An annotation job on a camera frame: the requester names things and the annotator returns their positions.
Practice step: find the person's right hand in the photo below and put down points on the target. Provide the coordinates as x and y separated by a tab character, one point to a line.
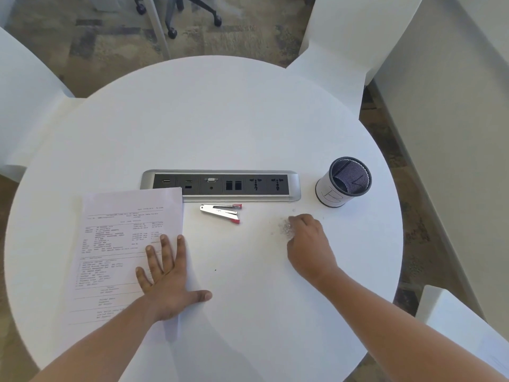
310	250

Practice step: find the person's left hand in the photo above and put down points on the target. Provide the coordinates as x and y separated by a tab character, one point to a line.
169	282

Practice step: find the person's left thumb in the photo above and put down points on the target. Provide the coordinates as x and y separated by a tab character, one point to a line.
200	296

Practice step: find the person's left little finger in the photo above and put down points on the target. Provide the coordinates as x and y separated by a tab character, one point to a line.
143	279

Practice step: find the person's right fingers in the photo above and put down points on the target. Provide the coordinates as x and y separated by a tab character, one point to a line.
304	224

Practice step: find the person's left middle finger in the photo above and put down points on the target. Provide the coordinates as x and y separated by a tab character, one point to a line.
166	253

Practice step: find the printed white paper sheets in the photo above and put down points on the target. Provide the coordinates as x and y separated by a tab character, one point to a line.
119	242

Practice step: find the person's left forearm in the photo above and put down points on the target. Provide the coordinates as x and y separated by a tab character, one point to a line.
95	346

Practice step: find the person's right forearm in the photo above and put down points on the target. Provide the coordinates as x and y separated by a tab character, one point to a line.
397	322

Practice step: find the small pile of staples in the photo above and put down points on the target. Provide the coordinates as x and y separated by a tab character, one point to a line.
283	227

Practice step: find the black mesh pen cup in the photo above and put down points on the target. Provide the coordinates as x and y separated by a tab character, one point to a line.
342	184

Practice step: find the silver stapler with red ends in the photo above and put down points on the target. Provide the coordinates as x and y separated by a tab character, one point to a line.
220	213

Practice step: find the silver black power socket panel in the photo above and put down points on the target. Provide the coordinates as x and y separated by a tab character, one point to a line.
222	185

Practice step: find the white moulded chair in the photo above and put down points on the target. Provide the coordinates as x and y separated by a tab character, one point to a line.
28	103
350	39
461	326

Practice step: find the white desk leg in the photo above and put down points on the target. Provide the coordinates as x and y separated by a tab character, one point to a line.
158	25

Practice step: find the white paper sheet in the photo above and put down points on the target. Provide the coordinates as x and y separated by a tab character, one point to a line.
495	352

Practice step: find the black wheeled office chair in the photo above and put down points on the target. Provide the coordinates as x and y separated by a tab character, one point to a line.
183	9

